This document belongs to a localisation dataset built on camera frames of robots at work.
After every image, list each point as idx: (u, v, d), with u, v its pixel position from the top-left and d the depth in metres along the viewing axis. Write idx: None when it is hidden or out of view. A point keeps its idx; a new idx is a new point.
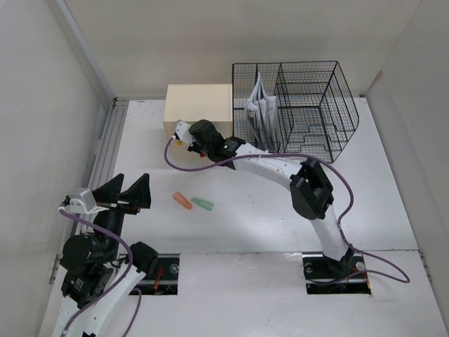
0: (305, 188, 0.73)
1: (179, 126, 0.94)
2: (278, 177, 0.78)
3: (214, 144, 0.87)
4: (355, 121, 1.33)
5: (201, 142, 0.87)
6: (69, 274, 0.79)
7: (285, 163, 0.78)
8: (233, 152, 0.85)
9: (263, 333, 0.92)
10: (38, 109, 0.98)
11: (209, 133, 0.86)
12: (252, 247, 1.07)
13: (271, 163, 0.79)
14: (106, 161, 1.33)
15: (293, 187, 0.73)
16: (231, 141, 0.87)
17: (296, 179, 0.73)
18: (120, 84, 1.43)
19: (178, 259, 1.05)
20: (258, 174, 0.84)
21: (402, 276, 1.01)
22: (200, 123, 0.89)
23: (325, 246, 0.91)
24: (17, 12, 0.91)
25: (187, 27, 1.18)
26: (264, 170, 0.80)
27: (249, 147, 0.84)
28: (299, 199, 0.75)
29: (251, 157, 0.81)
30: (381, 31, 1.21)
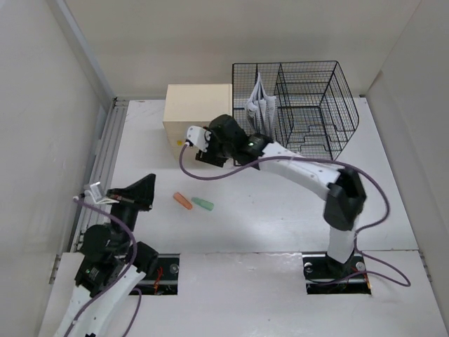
0: (344, 200, 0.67)
1: (190, 130, 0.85)
2: (311, 184, 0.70)
3: (237, 141, 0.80)
4: (355, 121, 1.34)
5: (222, 138, 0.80)
6: (84, 262, 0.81)
7: (319, 168, 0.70)
8: (259, 151, 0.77)
9: (263, 333, 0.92)
10: (38, 110, 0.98)
11: (231, 128, 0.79)
12: (252, 247, 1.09)
13: (304, 168, 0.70)
14: (106, 161, 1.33)
15: (331, 197, 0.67)
16: (256, 138, 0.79)
17: (335, 189, 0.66)
18: (120, 84, 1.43)
19: (178, 259, 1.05)
20: (285, 176, 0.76)
21: (403, 279, 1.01)
22: (220, 119, 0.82)
23: (332, 248, 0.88)
24: (17, 12, 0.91)
25: (187, 27, 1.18)
26: (294, 174, 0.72)
27: (278, 147, 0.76)
28: (333, 209, 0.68)
29: (281, 159, 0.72)
30: (381, 32, 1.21)
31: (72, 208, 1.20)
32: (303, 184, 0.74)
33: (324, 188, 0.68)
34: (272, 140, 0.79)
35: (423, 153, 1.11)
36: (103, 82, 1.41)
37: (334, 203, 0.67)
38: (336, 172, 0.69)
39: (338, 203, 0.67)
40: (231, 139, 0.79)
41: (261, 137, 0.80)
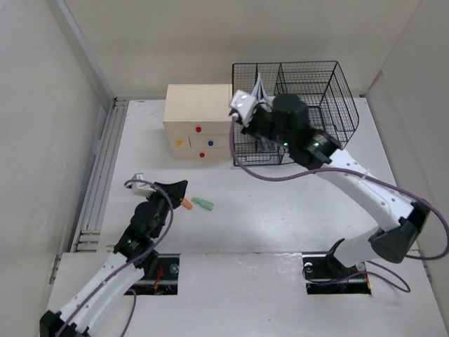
0: (412, 238, 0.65)
1: (244, 97, 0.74)
2: (377, 209, 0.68)
3: (299, 134, 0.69)
4: (355, 121, 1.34)
5: (286, 126, 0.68)
6: (125, 234, 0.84)
7: (392, 197, 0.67)
8: (327, 158, 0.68)
9: (263, 333, 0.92)
10: (38, 110, 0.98)
11: (301, 119, 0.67)
12: (252, 247, 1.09)
13: (375, 193, 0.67)
14: (106, 162, 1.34)
15: (398, 233, 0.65)
16: (319, 135, 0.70)
17: (407, 226, 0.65)
18: (120, 84, 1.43)
19: (178, 259, 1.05)
20: (344, 189, 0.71)
21: (403, 286, 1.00)
22: (288, 97, 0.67)
23: (345, 254, 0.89)
24: (17, 13, 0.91)
25: (187, 27, 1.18)
26: (361, 194, 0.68)
27: (346, 157, 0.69)
28: (394, 244, 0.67)
29: (351, 176, 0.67)
30: (381, 32, 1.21)
31: (72, 208, 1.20)
32: (362, 204, 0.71)
33: (393, 221, 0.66)
34: (341, 145, 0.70)
35: (423, 154, 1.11)
36: (103, 82, 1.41)
37: (400, 239, 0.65)
38: (410, 205, 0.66)
39: (404, 241, 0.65)
40: (295, 130, 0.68)
41: (327, 137, 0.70)
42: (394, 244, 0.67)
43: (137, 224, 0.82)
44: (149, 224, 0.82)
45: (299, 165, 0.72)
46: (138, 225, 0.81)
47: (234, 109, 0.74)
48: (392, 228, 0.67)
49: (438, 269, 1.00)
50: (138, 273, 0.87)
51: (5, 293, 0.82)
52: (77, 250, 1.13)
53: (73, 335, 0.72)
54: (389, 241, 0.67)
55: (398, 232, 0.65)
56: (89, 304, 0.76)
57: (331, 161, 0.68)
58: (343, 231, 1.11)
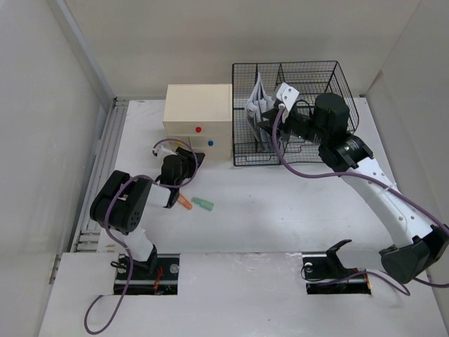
0: (422, 260, 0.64)
1: (289, 91, 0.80)
2: (392, 222, 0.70)
3: (333, 135, 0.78)
4: (354, 121, 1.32)
5: (325, 123, 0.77)
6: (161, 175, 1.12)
7: (412, 215, 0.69)
8: (354, 163, 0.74)
9: (263, 333, 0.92)
10: (38, 111, 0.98)
11: (340, 120, 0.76)
12: (251, 247, 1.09)
13: (396, 206, 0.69)
14: (106, 161, 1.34)
15: (409, 250, 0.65)
16: (352, 141, 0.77)
17: (419, 245, 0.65)
18: (120, 84, 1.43)
19: (178, 259, 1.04)
20: (367, 199, 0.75)
21: (402, 288, 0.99)
22: (333, 100, 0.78)
23: (349, 254, 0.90)
24: (17, 12, 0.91)
25: (187, 27, 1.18)
26: (382, 205, 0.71)
27: (373, 166, 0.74)
28: (400, 260, 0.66)
29: (376, 185, 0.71)
30: (381, 32, 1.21)
31: (72, 208, 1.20)
32: (379, 215, 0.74)
33: (408, 238, 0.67)
34: (371, 154, 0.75)
35: (423, 154, 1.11)
36: (103, 81, 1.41)
37: (411, 257, 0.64)
38: (429, 227, 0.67)
39: (414, 260, 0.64)
40: (330, 129, 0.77)
41: (360, 144, 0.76)
42: (402, 261, 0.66)
43: (168, 167, 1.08)
44: (178, 165, 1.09)
45: (327, 165, 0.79)
46: (170, 167, 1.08)
47: (278, 100, 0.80)
48: (405, 245, 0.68)
49: (439, 270, 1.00)
50: (149, 246, 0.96)
51: (5, 293, 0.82)
52: (77, 250, 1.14)
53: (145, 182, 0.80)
54: (398, 258, 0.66)
55: (409, 249, 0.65)
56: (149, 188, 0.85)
57: (358, 166, 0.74)
58: (343, 231, 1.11)
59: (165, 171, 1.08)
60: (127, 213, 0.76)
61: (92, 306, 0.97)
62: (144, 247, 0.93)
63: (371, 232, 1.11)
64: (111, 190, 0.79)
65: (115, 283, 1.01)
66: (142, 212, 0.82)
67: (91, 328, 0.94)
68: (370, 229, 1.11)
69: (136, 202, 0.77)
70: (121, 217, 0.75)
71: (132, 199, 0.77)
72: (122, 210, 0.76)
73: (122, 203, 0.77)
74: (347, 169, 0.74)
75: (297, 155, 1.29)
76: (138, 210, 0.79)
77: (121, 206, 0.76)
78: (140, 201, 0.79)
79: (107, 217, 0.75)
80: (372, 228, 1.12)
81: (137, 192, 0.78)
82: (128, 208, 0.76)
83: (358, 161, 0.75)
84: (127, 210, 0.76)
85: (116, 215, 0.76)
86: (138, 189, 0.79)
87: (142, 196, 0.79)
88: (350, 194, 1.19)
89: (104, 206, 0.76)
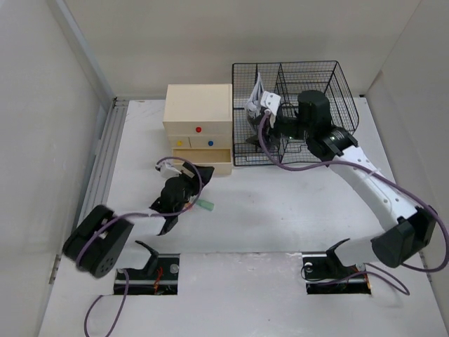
0: (408, 239, 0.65)
1: (271, 97, 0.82)
2: (377, 204, 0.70)
3: (318, 127, 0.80)
4: (354, 121, 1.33)
5: (310, 117, 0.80)
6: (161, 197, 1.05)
7: (396, 197, 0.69)
8: (339, 151, 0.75)
9: (263, 333, 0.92)
10: (38, 111, 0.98)
11: (322, 112, 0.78)
12: (251, 247, 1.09)
13: (380, 189, 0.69)
14: (106, 162, 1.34)
15: (396, 231, 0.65)
16: (338, 132, 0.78)
17: (405, 225, 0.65)
18: (121, 84, 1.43)
19: (178, 259, 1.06)
20: (353, 185, 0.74)
21: (402, 288, 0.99)
22: (315, 95, 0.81)
23: (352, 251, 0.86)
24: (17, 13, 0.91)
25: (186, 27, 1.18)
26: (367, 190, 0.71)
27: (358, 154, 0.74)
28: (388, 242, 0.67)
29: (360, 170, 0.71)
30: (381, 31, 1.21)
31: (72, 208, 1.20)
32: (365, 201, 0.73)
33: (393, 219, 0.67)
34: (356, 143, 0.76)
35: (423, 154, 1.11)
36: (103, 82, 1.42)
37: (397, 237, 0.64)
38: (413, 208, 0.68)
39: (400, 240, 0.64)
40: (315, 123, 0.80)
41: (346, 135, 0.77)
42: (391, 244, 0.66)
43: (168, 192, 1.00)
44: (178, 190, 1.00)
45: (316, 156, 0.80)
46: (169, 192, 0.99)
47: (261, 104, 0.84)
48: (390, 227, 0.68)
49: (439, 270, 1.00)
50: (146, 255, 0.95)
51: (5, 294, 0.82)
52: None
53: (124, 228, 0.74)
54: (386, 240, 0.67)
55: (396, 231, 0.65)
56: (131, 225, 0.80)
57: (343, 154, 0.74)
58: (342, 231, 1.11)
59: (164, 196, 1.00)
60: (98, 259, 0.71)
61: (92, 306, 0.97)
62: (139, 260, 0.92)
63: (371, 232, 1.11)
64: (87, 231, 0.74)
65: (115, 283, 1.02)
66: (118, 255, 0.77)
67: (89, 333, 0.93)
68: (371, 229, 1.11)
69: (111, 248, 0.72)
70: (92, 260, 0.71)
71: (108, 243, 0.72)
72: (94, 255, 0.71)
73: (96, 246, 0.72)
74: (333, 158, 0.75)
75: (297, 155, 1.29)
76: (113, 255, 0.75)
77: (95, 248, 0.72)
78: (116, 246, 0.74)
79: (78, 258, 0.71)
80: (372, 228, 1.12)
81: (115, 234, 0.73)
82: (101, 253, 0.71)
83: (343, 149, 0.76)
84: (99, 257, 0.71)
85: (88, 257, 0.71)
86: (116, 233, 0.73)
87: (121, 239, 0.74)
88: (351, 195, 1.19)
89: (78, 245, 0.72)
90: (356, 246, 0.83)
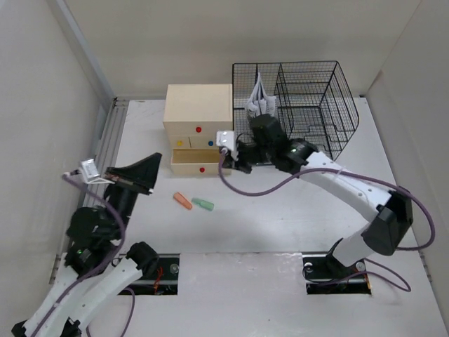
0: (393, 224, 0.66)
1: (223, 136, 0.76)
2: (353, 200, 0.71)
3: (276, 146, 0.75)
4: (354, 121, 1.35)
5: (264, 140, 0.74)
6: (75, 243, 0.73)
7: (368, 187, 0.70)
8: (303, 159, 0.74)
9: (263, 333, 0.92)
10: (38, 111, 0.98)
11: (274, 131, 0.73)
12: (252, 248, 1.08)
13: (352, 185, 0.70)
14: (106, 161, 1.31)
15: (379, 220, 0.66)
16: (298, 143, 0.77)
17: (385, 211, 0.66)
18: (121, 85, 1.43)
19: (178, 259, 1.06)
20: (327, 188, 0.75)
21: (403, 283, 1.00)
22: (264, 116, 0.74)
23: (351, 250, 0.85)
24: (17, 13, 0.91)
25: (186, 27, 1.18)
26: (340, 189, 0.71)
27: (323, 158, 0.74)
28: (376, 232, 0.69)
29: (328, 173, 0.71)
30: (381, 31, 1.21)
31: (72, 209, 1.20)
32: (344, 199, 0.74)
33: (372, 209, 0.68)
34: (317, 149, 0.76)
35: (422, 154, 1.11)
36: (103, 82, 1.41)
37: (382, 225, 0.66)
38: (387, 194, 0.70)
39: (386, 227, 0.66)
40: (271, 143, 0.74)
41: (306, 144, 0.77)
42: (379, 233, 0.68)
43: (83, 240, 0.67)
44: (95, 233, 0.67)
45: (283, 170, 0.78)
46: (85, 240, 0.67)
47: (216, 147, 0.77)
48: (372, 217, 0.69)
49: (438, 270, 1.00)
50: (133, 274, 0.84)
51: (5, 295, 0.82)
52: None
53: None
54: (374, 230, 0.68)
55: (379, 219, 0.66)
56: (48, 326, 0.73)
57: (308, 163, 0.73)
58: (343, 232, 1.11)
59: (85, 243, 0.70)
60: None
61: None
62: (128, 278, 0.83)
63: None
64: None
65: None
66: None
67: (91, 333, 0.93)
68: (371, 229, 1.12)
69: None
70: None
71: None
72: None
73: None
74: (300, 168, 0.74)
75: None
76: None
77: None
78: None
79: None
80: None
81: None
82: None
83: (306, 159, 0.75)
84: None
85: None
86: None
87: None
88: None
89: None
90: (353, 243, 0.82)
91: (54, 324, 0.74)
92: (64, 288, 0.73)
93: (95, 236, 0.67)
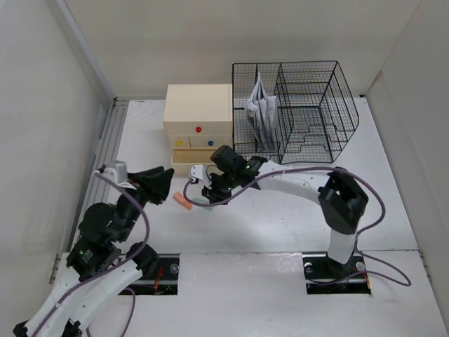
0: (339, 201, 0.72)
1: (193, 168, 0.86)
2: (304, 192, 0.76)
3: (236, 169, 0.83)
4: (355, 121, 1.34)
5: (224, 167, 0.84)
6: (80, 243, 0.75)
7: (311, 175, 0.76)
8: (257, 170, 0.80)
9: (263, 333, 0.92)
10: (38, 111, 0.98)
11: (229, 156, 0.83)
12: (252, 247, 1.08)
13: (295, 177, 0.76)
14: (106, 161, 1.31)
15: (325, 202, 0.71)
16: (253, 161, 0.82)
17: (327, 192, 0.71)
18: (121, 85, 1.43)
19: (178, 259, 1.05)
20: (283, 189, 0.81)
21: (403, 279, 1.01)
22: (219, 149, 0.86)
23: (334, 249, 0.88)
24: (17, 12, 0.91)
25: (186, 26, 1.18)
26: (290, 186, 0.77)
27: (271, 163, 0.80)
28: (330, 212, 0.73)
29: (275, 175, 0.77)
30: (381, 31, 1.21)
31: (72, 208, 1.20)
32: (299, 194, 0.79)
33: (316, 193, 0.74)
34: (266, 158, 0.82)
35: (422, 154, 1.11)
36: (103, 82, 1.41)
37: (330, 207, 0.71)
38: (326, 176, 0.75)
39: (334, 207, 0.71)
40: (231, 168, 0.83)
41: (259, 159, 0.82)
42: (334, 214, 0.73)
43: (90, 235, 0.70)
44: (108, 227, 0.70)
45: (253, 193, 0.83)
46: (91, 235, 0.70)
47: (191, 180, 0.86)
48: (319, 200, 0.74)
49: (438, 269, 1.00)
50: (133, 276, 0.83)
51: (5, 295, 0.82)
52: None
53: None
54: (329, 212, 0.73)
55: (325, 201, 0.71)
56: (49, 326, 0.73)
57: (259, 173, 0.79)
58: None
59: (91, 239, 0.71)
60: None
61: None
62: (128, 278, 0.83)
63: (372, 232, 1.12)
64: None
65: None
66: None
67: (91, 333, 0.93)
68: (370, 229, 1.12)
69: None
70: None
71: None
72: None
73: None
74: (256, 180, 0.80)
75: (298, 155, 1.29)
76: None
77: None
78: None
79: None
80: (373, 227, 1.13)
81: None
82: None
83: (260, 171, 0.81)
84: None
85: None
86: None
87: None
88: None
89: None
90: (335, 236, 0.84)
91: (54, 326, 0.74)
92: (65, 290, 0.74)
93: (104, 231, 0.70)
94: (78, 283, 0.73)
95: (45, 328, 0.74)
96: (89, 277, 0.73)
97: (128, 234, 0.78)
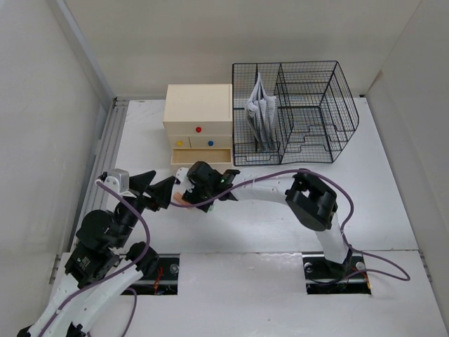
0: (305, 202, 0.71)
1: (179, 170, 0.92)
2: (276, 196, 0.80)
3: (210, 183, 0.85)
4: (355, 121, 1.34)
5: (199, 183, 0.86)
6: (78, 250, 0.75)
7: (278, 181, 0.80)
8: (231, 183, 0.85)
9: (263, 333, 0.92)
10: (38, 111, 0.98)
11: (204, 172, 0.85)
12: (252, 247, 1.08)
13: (266, 184, 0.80)
14: (106, 161, 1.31)
15: (293, 204, 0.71)
16: (230, 174, 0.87)
17: (294, 194, 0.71)
18: (121, 85, 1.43)
19: (178, 259, 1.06)
20: (257, 196, 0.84)
21: (402, 274, 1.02)
22: (193, 166, 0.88)
23: (325, 249, 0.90)
24: (17, 12, 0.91)
25: (187, 26, 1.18)
26: (261, 193, 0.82)
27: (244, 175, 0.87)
28: (302, 213, 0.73)
29: (246, 184, 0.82)
30: (381, 31, 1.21)
31: (73, 208, 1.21)
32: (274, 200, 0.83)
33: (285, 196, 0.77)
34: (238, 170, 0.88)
35: (422, 154, 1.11)
36: (103, 81, 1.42)
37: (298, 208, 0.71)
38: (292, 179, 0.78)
39: (302, 207, 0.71)
40: (206, 182, 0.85)
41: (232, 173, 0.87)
42: (304, 215, 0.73)
43: (90, 242, 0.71)
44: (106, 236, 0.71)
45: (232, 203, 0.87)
46: (91, 242, 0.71)
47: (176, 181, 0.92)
48: None
49: (438, 270, 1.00)
50: (132, 276, 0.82)
51: (5, 293, 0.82)
52: None
53: None
54: (301, 213, 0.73)
55: (292, 203, 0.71)
56: (50, 331, 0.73)
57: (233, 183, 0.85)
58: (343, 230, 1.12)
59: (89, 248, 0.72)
60: None
61: None
62: (128, 280, 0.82)
63: (371, 232, 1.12)
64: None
65: None
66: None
67: (92, 333, 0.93)
68: (370, 229, 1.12)
69: None
70: None
71: None
72: None
73: None
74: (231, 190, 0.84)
75: (297, 155, 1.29)
76: None
77: None
78: None
79: None
80: (373, 227, 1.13)
81: None
82: None
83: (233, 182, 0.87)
84: None
85: None
86: None
87: None
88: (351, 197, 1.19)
89: None
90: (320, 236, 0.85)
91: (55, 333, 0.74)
92: (65, 295, 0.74)
93: (103, 239, 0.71)
94: (78, 290, 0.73)
95: (47, 333, 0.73)
96: (88, 283, 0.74)
97: (125, 241, 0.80)
